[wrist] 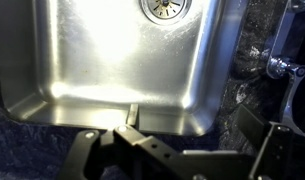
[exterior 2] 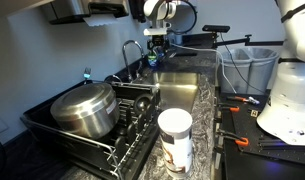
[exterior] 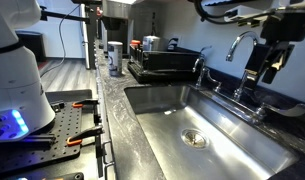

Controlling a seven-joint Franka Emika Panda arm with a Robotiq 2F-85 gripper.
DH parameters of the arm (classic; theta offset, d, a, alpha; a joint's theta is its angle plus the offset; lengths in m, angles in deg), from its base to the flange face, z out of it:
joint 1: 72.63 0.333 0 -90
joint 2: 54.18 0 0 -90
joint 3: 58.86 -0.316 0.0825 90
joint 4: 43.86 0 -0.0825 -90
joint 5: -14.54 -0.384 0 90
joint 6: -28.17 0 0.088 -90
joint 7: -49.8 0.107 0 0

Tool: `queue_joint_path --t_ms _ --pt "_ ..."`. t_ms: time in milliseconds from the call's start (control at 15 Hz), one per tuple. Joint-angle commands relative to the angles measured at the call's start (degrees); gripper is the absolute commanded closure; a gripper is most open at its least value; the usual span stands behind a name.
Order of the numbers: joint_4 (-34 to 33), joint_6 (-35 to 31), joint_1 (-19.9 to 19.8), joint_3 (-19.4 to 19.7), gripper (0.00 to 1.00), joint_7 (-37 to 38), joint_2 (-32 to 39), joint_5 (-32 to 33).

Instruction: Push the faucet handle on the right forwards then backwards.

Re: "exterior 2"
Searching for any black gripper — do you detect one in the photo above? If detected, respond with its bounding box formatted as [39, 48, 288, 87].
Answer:
[146, 34, 167, 59]

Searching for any chrome blade faucet handle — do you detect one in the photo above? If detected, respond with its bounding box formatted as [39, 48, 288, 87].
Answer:
[136, 59, 147, 78]
[104, 74, 123, 85]

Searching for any chrome sink faucet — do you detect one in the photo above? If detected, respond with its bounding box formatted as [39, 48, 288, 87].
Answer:
[121, 39, 146, 83]

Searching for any green dish soap bottle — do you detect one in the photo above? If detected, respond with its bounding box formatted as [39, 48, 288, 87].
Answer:
[147, 49, 161, 70]

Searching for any black flat rectangular object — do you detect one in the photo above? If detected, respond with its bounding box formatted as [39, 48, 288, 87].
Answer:
[173, 49, 199, 57]

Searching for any stainless steel sink basin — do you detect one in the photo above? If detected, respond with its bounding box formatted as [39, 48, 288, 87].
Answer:
[133, 71, 201, 114]

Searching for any black round ladle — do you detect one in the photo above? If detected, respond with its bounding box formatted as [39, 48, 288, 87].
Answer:
[133, 93, 153, 116]

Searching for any white paper towel sheet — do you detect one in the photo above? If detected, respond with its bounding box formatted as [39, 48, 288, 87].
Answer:
[82, 14, 119, 28]

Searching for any small device with teal light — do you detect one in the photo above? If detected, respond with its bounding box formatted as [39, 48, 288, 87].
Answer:
[83, 67, 93, 81]

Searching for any grey trash bin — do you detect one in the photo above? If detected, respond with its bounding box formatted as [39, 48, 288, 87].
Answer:
[246, 46, 280, 96]
[219, 48, 253, 95]

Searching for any stainless steel pot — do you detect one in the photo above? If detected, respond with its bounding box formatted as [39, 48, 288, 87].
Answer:
[49, 82, 122, 141]

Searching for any black clamp with orange tip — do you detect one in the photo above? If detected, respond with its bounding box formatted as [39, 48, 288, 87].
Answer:
[216, 129, 250, 148]
[217, 102, 242, 113]

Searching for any white cylindrical canister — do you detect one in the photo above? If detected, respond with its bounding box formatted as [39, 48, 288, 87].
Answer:
[157, 107, 194, 180]

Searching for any steel paper towel dispenser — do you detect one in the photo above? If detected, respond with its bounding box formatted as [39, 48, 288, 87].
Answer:
[41, 0, 130, 25]

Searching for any black dish drying rack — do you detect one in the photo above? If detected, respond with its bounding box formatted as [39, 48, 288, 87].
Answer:
[20, 79, 162, 180]

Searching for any black robot cart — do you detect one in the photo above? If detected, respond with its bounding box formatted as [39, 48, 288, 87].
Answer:
[212, 85, 305, 180]

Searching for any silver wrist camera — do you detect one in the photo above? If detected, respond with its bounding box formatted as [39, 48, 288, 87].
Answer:
[143, 28, 168, 37]

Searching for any black wall soap dispenser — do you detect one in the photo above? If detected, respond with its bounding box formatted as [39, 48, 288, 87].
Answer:
[128, 0, 148, 24]

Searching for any black exterior camera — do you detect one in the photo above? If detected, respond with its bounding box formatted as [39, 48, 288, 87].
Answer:
[201, 24, 232, 34]

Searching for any white cable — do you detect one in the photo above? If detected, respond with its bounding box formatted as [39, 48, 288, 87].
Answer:
[170, 42, 238, 95]

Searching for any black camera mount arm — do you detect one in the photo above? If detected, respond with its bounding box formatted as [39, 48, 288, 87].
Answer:
[183, 33, 285, 50]

